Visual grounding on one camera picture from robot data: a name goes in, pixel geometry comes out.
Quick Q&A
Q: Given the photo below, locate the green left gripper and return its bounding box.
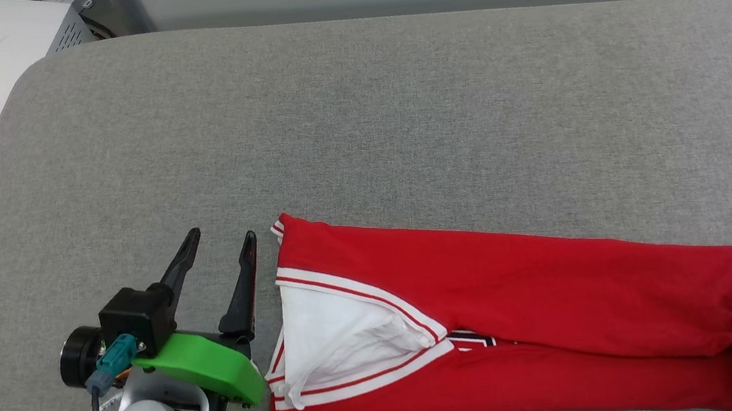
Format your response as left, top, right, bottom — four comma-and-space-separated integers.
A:
44, 220, 279, 411

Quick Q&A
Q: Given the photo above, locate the red and white jersey shirt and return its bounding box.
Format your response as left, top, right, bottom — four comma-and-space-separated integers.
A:
243, 154, 732, 411

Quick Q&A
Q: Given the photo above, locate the grey partition foot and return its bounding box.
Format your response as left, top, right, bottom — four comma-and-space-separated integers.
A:
95, 0, 158, 41

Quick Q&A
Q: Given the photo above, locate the white equipment box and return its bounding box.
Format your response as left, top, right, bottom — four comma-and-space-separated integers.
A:
0, 0, 126, 195

